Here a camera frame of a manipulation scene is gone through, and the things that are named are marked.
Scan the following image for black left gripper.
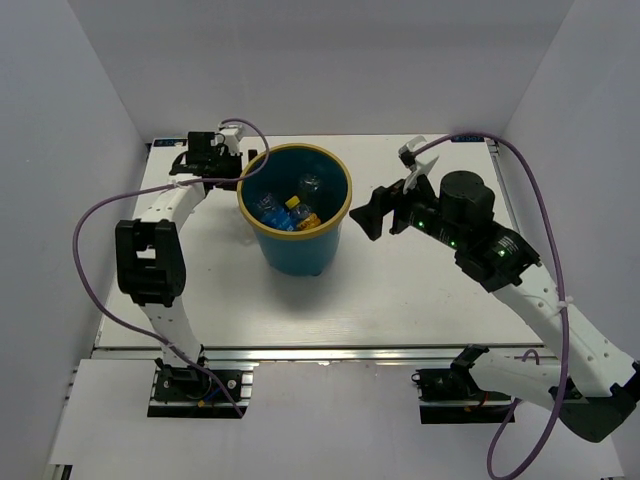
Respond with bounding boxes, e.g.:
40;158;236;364
210;149;269;193

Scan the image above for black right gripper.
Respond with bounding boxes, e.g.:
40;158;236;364
348;165;464;250

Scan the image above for yellow cap bottle off table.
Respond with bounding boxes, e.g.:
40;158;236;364
285;196;322;231

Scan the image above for small clear blue label bottle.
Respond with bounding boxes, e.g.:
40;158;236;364
297;173;323;207

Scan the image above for large blue label water bottle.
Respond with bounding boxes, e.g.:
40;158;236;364
256;193;294;231

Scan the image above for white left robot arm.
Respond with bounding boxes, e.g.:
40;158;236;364
115;124;244;399

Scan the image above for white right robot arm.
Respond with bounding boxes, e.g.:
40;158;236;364
349;171;639;443

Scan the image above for teal bin with yellow rim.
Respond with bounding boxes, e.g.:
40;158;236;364
237;143;353;276

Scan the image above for blue sticker left corner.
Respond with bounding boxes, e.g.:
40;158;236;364
152;138;187;148

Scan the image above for blue sticker corner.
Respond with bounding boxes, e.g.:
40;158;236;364
450;134;485;143
152;138;187;148

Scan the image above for clear apple juice bottle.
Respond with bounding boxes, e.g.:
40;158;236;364
230;209;255;246

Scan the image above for blue sticker right corner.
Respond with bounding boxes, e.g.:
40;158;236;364
450;134;485;143

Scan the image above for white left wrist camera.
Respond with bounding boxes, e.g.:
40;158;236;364
216;124;245;156

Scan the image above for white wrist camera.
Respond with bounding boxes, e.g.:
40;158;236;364
216;124;245;156
398;135;439;194

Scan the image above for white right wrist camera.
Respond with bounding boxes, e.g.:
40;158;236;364
398;135;439;194

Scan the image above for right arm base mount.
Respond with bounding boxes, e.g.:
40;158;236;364
411;369;513;425

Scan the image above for aluminium front rail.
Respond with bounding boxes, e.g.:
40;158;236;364
89;344;556;364

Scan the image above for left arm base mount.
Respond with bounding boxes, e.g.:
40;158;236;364
147;358;253;419

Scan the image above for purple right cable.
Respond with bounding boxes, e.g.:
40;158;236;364
404;131;571;479

